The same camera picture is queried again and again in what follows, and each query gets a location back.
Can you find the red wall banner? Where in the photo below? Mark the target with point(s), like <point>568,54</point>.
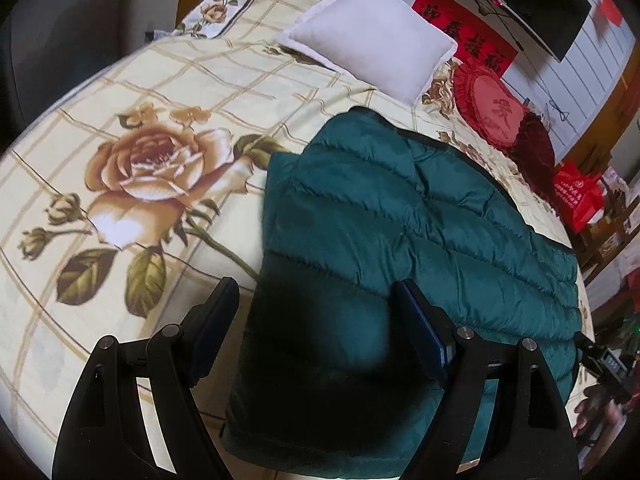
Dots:
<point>460,25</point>

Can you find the red heart-shaped cushion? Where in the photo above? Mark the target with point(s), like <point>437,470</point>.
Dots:
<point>492,102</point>

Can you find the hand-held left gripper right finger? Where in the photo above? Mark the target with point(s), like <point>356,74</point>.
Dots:
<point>426,327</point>

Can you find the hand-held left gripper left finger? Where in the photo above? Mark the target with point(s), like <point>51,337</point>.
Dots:
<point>215,330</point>

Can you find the bed with floral checked sheet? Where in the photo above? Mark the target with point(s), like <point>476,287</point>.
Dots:
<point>150,85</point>

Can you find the red paper square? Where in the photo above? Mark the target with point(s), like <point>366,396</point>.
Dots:
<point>612,10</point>

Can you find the person's right hand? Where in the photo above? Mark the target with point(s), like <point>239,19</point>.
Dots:
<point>597,412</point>

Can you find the wooden chair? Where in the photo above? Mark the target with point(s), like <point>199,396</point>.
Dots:
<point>607,245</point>

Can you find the white pillow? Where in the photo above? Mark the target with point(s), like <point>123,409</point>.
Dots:
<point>375,37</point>

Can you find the red shopping bag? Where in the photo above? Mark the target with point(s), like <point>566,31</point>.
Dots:
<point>577,195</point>

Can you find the black television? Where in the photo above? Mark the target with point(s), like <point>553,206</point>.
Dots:
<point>545,5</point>

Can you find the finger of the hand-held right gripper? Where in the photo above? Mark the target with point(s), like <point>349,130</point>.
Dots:
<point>586,342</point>

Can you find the grey wardrobe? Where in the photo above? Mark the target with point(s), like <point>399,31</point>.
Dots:
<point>75,25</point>

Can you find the dark green puffer jacket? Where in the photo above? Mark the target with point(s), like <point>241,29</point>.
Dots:
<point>400,220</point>

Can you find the floral pillow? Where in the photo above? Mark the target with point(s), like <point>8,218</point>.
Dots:
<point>215,10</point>

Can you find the dark red cushion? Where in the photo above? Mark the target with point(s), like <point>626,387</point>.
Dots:
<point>537,147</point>

